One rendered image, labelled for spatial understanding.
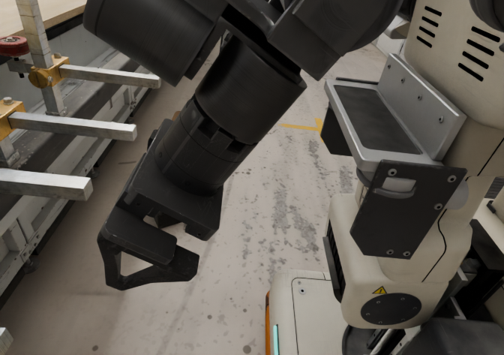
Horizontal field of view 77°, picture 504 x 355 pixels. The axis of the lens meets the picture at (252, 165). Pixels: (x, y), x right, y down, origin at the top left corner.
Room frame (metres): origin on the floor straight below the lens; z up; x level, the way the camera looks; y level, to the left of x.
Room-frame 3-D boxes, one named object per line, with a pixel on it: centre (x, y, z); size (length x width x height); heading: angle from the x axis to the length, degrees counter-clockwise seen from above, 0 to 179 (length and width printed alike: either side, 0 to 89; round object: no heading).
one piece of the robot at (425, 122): (0.43, -0.19, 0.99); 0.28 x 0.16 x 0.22; 4
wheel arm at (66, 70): (0.89, 0.53, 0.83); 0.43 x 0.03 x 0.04; 94
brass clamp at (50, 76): (0.86, 0.63, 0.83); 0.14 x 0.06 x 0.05; 4
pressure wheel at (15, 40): (0.87, 0.73, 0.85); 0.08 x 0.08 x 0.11
